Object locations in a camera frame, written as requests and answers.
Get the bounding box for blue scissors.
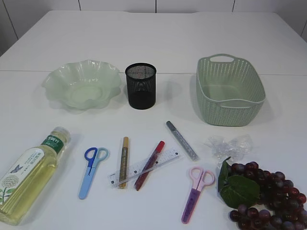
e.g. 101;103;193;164
78;147;109;200

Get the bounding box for pink scissors with purple sheath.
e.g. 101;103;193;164
181;166;215;224

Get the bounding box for red glitter pen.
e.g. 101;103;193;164
134;141;165;191

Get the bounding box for black mesh pen holder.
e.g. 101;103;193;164
125;63;156;110

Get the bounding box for green woven plastic basket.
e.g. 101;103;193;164
196;54;266;127

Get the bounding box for yellow tea bottle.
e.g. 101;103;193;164
0;126;71;225

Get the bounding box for gold glitter pen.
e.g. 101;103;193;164
118;137;129;189

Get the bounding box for clear plastic ruler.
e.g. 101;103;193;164
108;148;181;188

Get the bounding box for clear plastic sheet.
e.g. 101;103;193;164
205;135;254;169

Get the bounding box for purple grape bunch with leaves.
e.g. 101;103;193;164
218;159;307;230

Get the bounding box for silver glitter pen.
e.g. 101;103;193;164
166;121;199;161

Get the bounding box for green wavy glass plate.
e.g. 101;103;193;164
42;59;121;110

